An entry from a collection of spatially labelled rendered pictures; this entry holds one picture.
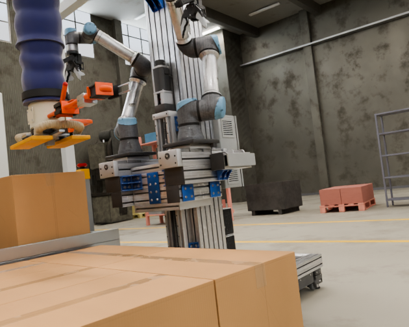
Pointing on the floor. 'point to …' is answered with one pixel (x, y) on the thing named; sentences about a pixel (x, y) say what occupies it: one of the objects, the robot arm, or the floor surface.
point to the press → (100, 211)
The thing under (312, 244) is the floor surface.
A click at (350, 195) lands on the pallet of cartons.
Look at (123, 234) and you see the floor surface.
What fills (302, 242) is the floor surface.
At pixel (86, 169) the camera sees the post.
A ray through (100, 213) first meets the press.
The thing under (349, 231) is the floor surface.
